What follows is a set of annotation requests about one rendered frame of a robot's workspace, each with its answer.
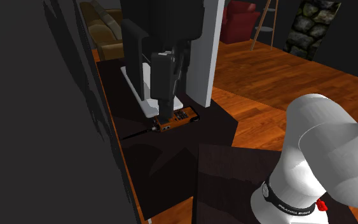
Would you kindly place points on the red armchair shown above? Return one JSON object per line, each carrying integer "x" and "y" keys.
{"x": 237, "y": 24}

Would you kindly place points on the dark robot stand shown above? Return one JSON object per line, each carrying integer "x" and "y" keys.
{"x": 228, "y": 173}

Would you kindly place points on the wooden tripod shelf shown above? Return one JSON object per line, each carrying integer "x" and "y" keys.
{"x": 260, "y": 29}

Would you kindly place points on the white flat board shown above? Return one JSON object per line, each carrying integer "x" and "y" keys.
{"x": 150, "y": 107}

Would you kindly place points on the orange handheld radio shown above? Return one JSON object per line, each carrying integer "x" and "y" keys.
{"x": 183, "y": 116}

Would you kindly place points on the dark low table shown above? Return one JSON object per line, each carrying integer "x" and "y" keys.
{"x": 166, "y": 161}

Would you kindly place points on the brown sofa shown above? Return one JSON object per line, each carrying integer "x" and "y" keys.
{"x": 106, "y": 34}

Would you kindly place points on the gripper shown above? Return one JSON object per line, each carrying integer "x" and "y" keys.
{"x": 163, "y": 76}

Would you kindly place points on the black television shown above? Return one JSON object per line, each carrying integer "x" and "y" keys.
{"x": 132, "y": 56}

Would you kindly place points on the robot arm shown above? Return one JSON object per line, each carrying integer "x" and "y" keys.
{"x": 309, "y": 149}

